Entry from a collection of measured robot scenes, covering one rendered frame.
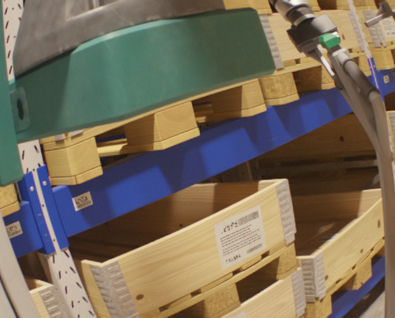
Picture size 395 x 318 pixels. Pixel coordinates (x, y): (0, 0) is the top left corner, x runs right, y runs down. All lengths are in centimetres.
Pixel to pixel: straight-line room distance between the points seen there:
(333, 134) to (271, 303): 143
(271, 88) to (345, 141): 116
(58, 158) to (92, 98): 140
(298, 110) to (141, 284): 97
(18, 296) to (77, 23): 25
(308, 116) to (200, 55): 214
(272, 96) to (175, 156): 47
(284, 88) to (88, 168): 86
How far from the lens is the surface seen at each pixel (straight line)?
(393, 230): 152
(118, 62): 43
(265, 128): 240
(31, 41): 49
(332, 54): 140
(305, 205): 350
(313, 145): 366
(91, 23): 46
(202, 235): 207
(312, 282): 257
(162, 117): 201
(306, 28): 157
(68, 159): 180
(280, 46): 246
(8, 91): 56
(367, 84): 128
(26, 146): 178
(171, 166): 209
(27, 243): 176
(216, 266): 212
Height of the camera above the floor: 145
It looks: 9 degrees down
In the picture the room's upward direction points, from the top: 14 degrees counter-clockwise
